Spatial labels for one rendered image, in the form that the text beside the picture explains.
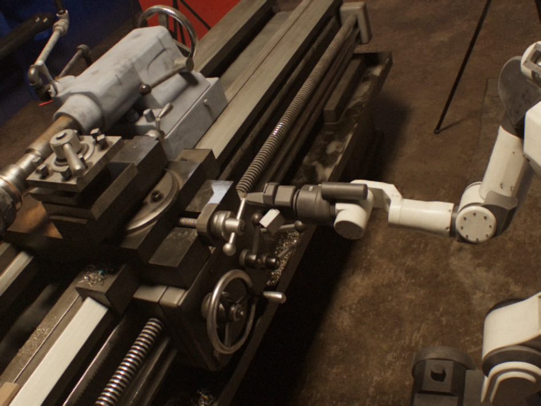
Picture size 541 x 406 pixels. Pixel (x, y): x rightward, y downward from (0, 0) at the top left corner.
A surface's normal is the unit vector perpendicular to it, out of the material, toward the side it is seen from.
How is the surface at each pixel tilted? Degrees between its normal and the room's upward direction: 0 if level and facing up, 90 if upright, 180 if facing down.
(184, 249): 0
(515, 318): 30
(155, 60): 76
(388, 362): 0
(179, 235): 0
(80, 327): 36
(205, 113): 90
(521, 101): 66
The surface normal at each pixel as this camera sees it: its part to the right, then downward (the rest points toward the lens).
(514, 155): -0.41, 0.40
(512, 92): -0.96, 0.03
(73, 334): 0.29, -0.59
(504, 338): -0.69, -0.66
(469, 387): -0.27, -0.76
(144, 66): 0.84, -0.06
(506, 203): -0.11, -0.30
